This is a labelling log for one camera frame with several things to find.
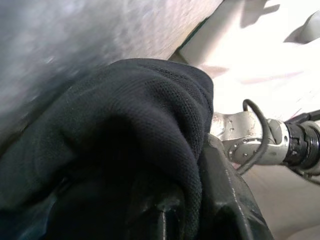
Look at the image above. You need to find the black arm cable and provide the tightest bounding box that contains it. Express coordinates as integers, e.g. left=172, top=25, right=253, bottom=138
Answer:
left=236, top=98, right=274, bottom=175

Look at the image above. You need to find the black knit garment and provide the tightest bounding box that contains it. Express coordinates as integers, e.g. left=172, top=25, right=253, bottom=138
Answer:
left=0, top=57, right=215, bottom=240

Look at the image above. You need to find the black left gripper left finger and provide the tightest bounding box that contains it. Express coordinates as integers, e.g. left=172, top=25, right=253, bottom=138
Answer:
left=129, top=186, right=186, bottom=240

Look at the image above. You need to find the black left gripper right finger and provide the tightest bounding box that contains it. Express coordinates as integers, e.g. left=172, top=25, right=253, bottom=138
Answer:
left=199, top=134, right=275, bottom=240

